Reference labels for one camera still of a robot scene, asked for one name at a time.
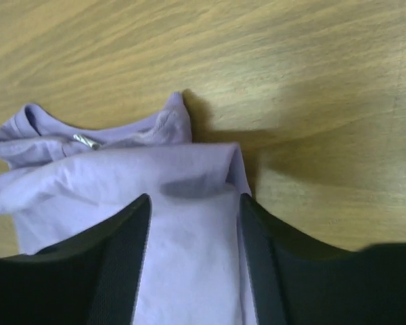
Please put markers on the purple t shirt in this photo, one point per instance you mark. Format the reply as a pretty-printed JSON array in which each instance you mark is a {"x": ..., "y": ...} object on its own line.
[{"x": 63, "y": 180}]

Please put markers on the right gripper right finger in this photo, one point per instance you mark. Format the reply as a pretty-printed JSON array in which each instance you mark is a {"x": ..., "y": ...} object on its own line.
[{"x": 297, "y": 279}]

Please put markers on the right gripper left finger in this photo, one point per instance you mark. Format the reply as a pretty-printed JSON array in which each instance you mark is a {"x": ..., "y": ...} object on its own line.
[{"x": 90, "y": 278}]

